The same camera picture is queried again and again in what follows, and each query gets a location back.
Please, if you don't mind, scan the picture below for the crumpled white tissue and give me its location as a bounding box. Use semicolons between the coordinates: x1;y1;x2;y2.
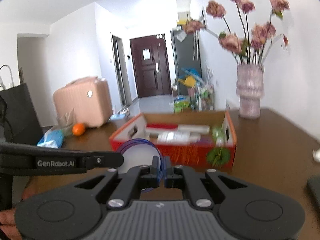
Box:
312;149;320;163

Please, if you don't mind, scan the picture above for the person's left hand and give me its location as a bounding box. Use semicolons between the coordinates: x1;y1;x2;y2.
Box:
1;178;37;239

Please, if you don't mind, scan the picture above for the clear cotton swab jar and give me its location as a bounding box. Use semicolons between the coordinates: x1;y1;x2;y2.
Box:
157;131;201;144

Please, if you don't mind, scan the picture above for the red cardboard pumpkin box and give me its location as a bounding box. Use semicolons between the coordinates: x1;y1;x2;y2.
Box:
109;111;237;170

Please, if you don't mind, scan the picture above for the pink hard-shell suitcase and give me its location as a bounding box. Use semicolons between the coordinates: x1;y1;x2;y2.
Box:
53;77;113;128

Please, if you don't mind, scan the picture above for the green transparent bottle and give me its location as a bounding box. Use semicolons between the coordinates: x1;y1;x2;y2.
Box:
212;126;226;146

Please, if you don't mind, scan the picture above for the lavender wide jar lid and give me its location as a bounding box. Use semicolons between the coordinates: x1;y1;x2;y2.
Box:
116;139;164;182

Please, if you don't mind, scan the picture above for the grey refrigerator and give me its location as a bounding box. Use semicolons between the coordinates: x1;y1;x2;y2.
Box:
170;30;202;96

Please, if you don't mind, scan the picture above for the orange tangerine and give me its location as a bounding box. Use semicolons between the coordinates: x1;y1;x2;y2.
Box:
72;123;86;137

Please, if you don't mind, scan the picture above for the dark brown entrance door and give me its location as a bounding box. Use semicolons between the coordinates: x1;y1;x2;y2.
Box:
130;34;172;98

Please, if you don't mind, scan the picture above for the yellow box on refrigerator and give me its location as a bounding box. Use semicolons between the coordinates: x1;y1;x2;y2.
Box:
177;11;191;26

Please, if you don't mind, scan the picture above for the pink glitter vase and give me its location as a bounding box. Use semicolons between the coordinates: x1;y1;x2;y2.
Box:
236;64;264;120

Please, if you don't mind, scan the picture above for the black smartphone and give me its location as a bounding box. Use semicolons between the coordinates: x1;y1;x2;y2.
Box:
307;174;320;208

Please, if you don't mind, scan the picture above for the black paper shopping bag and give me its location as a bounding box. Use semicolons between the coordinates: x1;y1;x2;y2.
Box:
1;82;43;145

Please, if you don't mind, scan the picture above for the blue tissue pack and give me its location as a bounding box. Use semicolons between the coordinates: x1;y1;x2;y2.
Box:
37;127;65;148

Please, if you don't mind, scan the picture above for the white red lint brush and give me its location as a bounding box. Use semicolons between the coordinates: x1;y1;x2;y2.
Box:
145;124;210;134

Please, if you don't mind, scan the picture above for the dried pink rose bouquet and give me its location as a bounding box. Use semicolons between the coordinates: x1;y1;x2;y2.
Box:
183;0;291;66

